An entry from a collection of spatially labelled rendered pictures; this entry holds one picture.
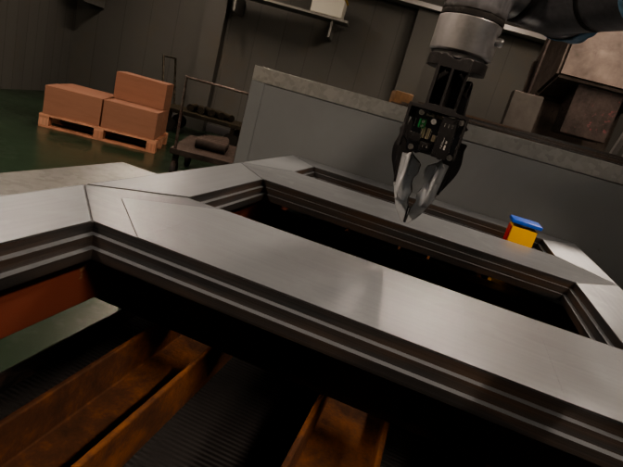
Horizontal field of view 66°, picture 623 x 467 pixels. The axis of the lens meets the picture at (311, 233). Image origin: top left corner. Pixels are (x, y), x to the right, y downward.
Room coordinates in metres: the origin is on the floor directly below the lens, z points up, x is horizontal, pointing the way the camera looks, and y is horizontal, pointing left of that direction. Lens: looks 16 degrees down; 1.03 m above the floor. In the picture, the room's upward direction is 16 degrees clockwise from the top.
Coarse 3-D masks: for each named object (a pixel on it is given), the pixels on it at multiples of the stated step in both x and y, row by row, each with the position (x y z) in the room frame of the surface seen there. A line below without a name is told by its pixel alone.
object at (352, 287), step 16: (336, 256) 0.55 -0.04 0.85; (352, 256) 0.57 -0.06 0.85; (320, 272) 0.48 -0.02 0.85; (336, 272) 0.49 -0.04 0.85; (352, 272) 0.51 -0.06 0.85; (368, 272) 0.52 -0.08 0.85; (384, 272) 0.54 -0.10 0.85; (304, 288) 0.43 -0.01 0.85; (320, 288) 0.44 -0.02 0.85; (336, 288) 0.45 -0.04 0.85; (352, 288) 0.46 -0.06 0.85; (368, 288) 0.47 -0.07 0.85; (384, 288) 0.49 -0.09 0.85; (320, 304) 0.40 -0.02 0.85; (336, 304) 0.41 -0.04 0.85; (352, 304) 0.42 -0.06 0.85; (368, 304) 0.43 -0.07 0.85; (384, 304) 0.44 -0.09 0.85; (352, 320) 0.39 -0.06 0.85; (368, 320) 0.40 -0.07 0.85
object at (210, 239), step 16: (192, 224) 0.52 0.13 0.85; (208, 224) 0.54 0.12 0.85; (224, 224) 0.55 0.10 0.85; (240, 224) 0.57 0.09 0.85; (256, 224) 0.59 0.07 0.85; (144, 240) 0.44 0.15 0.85; (160, 240) 0.45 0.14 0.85; (176, 240) 0.46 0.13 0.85; (192, 240) 0.47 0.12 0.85; (208, 240) 0.48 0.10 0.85; (224, 240) 0.50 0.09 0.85; (240, 240) 0.51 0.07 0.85; (256, 240) 0.53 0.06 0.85; (192, 256) 0.43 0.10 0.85; (208, 256) 0.44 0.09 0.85; (224, 256) 0.45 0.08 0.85
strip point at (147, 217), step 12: (132, 204) 0.53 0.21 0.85; (144, 204) 0.54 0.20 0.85; (156, 204) 0.56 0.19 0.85; (168, 204) 0.57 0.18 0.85; (180, 204) 0.58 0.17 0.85; (132, 216) 0.49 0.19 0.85; (144, 216) 0.50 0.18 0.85; (156, 216) 0.51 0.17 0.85; (168, 216) 0.53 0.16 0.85; (180, 216) 0.54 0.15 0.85; (192, 216) 0.55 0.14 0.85; (204, 216) 0.56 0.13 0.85; (144, 228) 0.47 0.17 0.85; (156, 228) 0.48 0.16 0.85; (168, 228) 0.49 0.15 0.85
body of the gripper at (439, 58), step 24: (456, 72) 0.63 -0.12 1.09; (480, 72) 0.60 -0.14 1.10; (432, 96) 0.61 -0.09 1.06; (456, 96) 0.60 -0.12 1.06; (408, 120) 0.61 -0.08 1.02; (432, 120) 0.59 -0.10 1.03; (456, 120) 0.58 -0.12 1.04; (408, 144) 0.60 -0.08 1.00; (432, 144) 0.59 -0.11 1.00; (456, 144) 0.59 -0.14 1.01
